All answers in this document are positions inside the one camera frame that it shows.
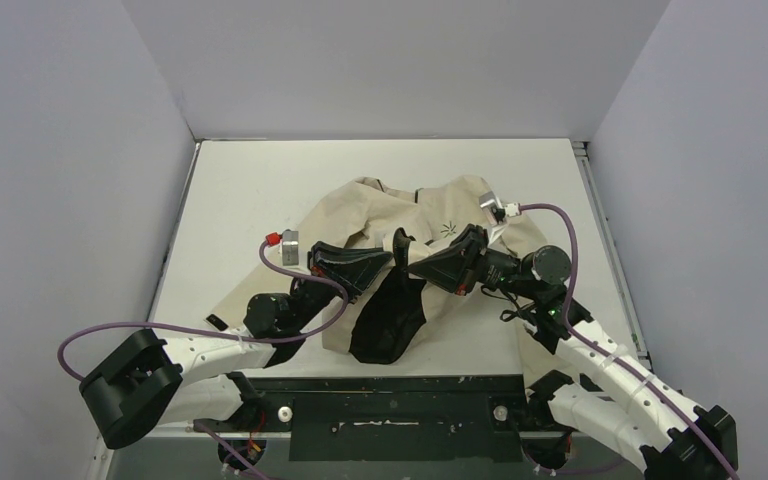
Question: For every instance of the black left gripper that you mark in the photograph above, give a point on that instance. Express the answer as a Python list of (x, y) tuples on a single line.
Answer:
[(356, 266)]

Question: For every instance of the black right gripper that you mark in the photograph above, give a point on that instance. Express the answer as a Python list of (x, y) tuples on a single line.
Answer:
[(475, 258)]

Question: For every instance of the beige zip jacket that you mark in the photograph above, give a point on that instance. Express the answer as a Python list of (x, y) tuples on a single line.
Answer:
[(397, 312)]

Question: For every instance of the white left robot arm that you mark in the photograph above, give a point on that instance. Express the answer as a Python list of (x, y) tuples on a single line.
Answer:
[(148, 380)]

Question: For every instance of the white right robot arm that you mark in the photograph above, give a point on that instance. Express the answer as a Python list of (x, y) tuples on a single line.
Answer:
[(663, 433)]

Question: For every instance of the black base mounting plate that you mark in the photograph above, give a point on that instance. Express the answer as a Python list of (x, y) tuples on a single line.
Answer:
[(436, 418)]

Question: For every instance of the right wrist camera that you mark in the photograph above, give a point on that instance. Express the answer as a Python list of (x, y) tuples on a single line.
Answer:
[(497, 211)]

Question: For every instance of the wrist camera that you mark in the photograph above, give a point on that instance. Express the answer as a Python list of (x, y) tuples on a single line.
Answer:
[(287, 243), (497, 211)]

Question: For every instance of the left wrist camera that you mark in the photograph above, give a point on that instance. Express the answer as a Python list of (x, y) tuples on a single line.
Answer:
[(287, 243)]

